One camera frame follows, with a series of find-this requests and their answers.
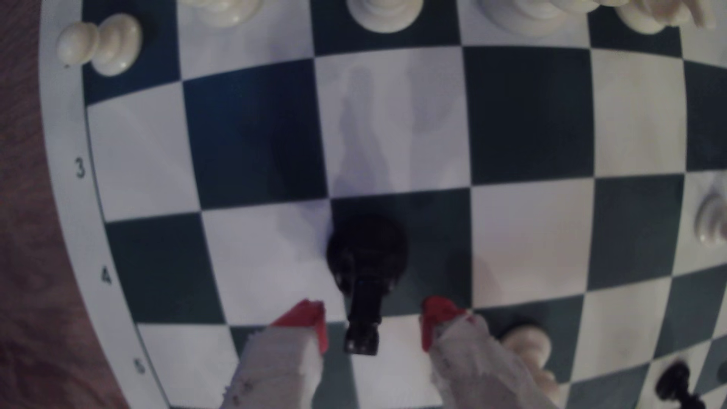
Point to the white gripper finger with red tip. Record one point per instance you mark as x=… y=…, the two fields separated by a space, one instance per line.
x=278 y=363
x=471 y=363

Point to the black chess knight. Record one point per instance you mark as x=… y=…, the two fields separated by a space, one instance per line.
x=366 y=255

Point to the white chess pawn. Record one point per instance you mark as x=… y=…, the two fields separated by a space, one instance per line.
x=714 y=219
x=227 y=10
x=111 y=44
x=531 y=343
x=385 y=14

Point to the black chess pawn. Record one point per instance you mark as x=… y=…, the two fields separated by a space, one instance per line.
x=676 y=386

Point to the green white chess mat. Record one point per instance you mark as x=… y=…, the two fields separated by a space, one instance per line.
x=528 y=113

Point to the white chess queen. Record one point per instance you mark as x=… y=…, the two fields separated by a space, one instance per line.
x=528 y=14

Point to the white chess knight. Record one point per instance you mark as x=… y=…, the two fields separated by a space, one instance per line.
x=653 y=14

